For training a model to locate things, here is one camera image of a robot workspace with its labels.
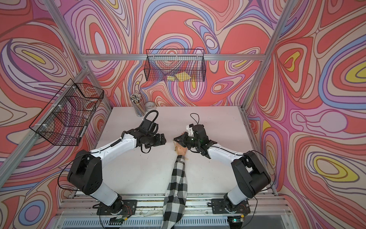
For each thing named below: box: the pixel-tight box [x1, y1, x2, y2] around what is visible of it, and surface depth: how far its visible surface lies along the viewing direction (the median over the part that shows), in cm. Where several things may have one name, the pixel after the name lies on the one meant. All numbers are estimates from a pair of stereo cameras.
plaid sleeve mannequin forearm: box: [160, 154, 188, 229], surface depth 76 cm
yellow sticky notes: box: [166, 71, 192, 82], surface depth 91 cm
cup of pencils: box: [130, 93, 147, 118], surface depth 107 cm
